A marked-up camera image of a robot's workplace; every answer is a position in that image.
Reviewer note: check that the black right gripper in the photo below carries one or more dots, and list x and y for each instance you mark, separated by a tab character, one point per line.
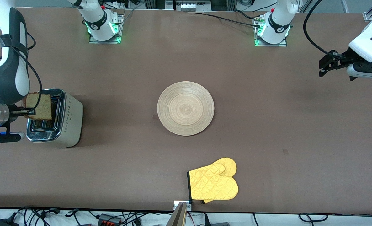
15	110

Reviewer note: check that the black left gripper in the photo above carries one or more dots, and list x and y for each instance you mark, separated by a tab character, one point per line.
343	60

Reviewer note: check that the brown bread slice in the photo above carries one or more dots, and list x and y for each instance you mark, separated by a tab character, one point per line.
43	106

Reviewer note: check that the round wooden plate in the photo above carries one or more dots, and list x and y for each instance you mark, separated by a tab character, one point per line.
186	108

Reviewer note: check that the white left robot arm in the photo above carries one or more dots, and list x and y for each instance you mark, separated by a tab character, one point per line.
369	44

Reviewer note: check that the silver two-slot toaster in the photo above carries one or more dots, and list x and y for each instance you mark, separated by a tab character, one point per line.
66	122

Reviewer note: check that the black power adapter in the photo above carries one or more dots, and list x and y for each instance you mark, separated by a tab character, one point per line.
5	223

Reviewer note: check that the black and orange connector block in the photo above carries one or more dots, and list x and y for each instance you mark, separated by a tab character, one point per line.
109	218

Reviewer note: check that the yellow quilted oven mitt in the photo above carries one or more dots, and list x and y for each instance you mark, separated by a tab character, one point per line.
229	164
211	185

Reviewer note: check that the grey power strip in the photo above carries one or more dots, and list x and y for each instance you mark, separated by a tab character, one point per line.
192	5

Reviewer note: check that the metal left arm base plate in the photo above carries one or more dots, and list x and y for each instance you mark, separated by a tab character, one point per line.
283	44

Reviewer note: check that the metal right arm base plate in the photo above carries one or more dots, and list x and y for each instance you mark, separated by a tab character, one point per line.
120	22

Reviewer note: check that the small metal table-edge bracket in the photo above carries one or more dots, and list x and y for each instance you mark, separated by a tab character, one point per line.
175	205

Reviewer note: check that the tan camera mount bar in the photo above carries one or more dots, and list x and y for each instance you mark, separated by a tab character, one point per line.
178	218

